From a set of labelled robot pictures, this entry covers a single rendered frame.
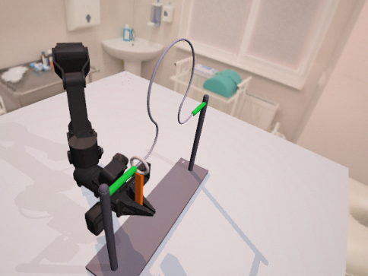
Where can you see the orange handle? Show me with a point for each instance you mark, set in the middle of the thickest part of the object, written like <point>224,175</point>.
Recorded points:
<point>139,179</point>

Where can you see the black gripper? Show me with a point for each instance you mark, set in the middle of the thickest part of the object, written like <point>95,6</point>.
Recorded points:
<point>122,202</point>

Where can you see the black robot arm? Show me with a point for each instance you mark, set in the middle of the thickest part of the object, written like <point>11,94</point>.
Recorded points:
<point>72,64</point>

